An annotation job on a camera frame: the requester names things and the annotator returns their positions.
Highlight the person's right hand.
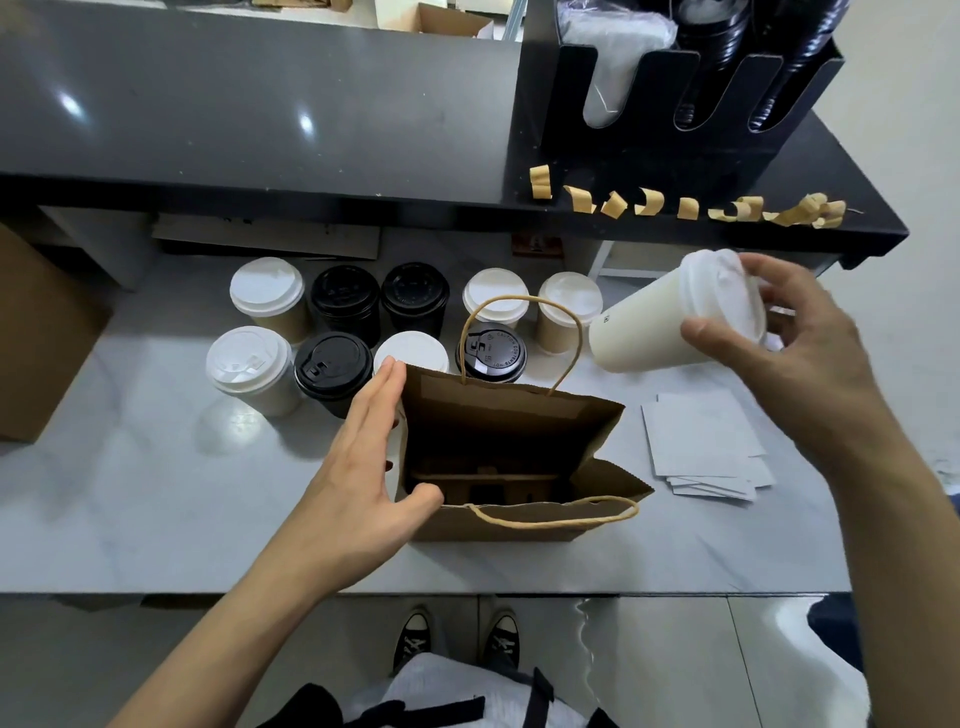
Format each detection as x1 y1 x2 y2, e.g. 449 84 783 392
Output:
679 252 890 482

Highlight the person's left hand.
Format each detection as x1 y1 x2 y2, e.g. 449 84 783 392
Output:
277 355 446 594

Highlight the stack of white paper sheets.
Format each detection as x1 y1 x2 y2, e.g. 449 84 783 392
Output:
640 391 779 504

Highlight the group of lidded coffee cups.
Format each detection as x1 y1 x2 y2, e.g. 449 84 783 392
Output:
205 258 605 419

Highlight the brown paper bag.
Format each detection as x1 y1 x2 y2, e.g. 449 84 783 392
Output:
0 225 110 444
393 294 656 543

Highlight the white cup with white lid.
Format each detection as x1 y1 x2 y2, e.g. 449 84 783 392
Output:
588 249 768 374

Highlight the person's left forearm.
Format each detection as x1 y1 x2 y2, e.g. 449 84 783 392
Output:
112 547 354 728

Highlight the person's left shoe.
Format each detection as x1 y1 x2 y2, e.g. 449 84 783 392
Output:
391 604 438 675

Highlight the person's shoe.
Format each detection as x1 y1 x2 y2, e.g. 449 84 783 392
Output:
481 604 524 674
391 604 438 675

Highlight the person's white shirt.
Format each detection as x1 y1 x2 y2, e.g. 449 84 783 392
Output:
342 651 602 728

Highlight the person's right shoe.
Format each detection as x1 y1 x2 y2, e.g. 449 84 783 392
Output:
481 604 524 674

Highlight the black body harness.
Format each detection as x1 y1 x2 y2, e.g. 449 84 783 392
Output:
255 667 624 728

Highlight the black acrylic organizer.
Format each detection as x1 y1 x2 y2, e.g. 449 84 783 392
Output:
517 0 845 189

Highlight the row of tan tape strips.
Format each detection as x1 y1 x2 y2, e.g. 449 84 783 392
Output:
528 163 849 230

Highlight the white support panel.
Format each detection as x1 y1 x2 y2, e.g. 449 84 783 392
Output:
37 205 159 290

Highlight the plastic wrapped white pack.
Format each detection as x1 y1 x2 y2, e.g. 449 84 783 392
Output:
556 4 681 132

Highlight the white box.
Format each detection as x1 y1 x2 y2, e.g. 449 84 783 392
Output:
375 0 425 32

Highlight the cardboard box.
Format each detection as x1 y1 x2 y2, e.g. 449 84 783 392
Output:
417 3 497 39

